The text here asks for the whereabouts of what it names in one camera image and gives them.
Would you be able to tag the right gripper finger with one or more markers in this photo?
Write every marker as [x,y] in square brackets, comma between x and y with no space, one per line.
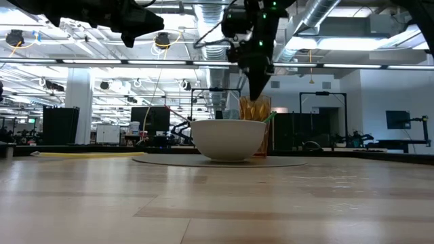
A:
[259,83]

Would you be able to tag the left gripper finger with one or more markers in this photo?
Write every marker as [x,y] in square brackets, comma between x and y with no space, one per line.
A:
[155,23]

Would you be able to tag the grey ceramic bowl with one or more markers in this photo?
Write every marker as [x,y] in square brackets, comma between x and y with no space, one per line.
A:
[227,139]

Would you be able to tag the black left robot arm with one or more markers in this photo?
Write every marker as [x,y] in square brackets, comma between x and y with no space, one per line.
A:
[68,11]

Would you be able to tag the black background robot arm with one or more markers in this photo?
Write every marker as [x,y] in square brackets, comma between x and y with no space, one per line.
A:
[179,130]

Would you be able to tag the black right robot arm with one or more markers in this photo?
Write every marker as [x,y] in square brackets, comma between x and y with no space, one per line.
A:
[424,20]

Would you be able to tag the amber plastic tumbler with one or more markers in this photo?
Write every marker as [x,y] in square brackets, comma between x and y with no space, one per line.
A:
[254,110]

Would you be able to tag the large black screen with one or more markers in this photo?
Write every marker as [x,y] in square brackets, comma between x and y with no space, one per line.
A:
[156,120]

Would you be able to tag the white square pillar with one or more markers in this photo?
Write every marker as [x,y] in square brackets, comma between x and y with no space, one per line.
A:
[78,105]

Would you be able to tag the white bucket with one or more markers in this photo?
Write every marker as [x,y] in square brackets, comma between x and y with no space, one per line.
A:
[134,128]

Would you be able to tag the white low cabinet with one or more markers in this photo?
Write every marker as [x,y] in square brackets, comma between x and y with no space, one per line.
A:
[108,134]

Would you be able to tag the round grey placemat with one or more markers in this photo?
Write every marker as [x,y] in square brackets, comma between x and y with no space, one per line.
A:
[162,161]

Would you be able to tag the tall black cabinet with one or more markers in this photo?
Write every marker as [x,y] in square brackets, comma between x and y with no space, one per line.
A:
[61,125]

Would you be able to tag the thin yellow stick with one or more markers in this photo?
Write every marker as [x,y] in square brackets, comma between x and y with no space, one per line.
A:
[84,155]

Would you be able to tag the dark background table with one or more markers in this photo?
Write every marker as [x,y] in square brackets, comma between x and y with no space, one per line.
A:
[403,143]

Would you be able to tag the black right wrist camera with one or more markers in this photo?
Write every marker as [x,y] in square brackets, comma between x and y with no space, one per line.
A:
[235,23]

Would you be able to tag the black background station frame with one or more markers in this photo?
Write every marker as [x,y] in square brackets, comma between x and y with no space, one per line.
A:
[322,93]
[217,89]

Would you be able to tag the silver ribbed ceiling duct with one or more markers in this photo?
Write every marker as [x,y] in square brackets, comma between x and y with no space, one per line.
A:
[318,13]

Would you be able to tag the wall monitor on arm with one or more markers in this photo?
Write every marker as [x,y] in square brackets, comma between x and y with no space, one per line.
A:
[398,119]

